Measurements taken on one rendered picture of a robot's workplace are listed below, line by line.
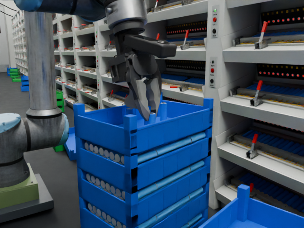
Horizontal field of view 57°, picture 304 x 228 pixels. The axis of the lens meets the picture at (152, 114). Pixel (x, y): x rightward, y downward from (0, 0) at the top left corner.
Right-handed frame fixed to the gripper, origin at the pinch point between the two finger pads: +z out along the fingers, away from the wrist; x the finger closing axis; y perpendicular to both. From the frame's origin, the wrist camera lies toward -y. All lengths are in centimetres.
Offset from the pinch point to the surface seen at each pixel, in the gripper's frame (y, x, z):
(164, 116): 6.5, -11.2, 1.8
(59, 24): 261, -137, -118
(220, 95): 15, -56, 0
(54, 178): 106, -23, 28
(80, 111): 14.5, 8.6, -3.5
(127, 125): -2.3, 9.5, 1.0
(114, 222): 9.9, 8.4, 22.7
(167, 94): 53, -68, -5
